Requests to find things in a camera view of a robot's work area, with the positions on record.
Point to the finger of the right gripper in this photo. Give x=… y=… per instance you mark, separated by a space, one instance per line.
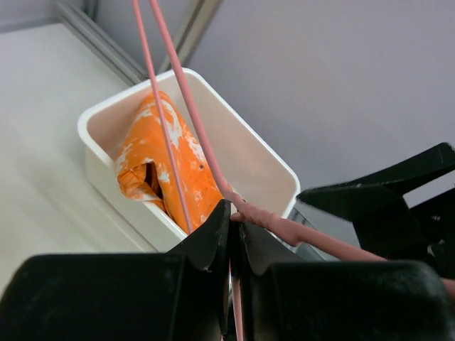
x=391 y=182
x=387 y=226

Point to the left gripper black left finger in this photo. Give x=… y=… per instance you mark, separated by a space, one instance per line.
x=181 y=294

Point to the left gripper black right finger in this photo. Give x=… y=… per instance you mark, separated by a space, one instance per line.
x=285 y=297

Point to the pink hanger of orange trousers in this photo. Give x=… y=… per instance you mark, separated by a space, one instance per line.
x=291 y=232

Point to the orange trousers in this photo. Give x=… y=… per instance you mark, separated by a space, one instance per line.
x=144 y=172

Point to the white plastic basket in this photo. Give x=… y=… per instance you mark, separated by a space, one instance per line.
x=248 y=163

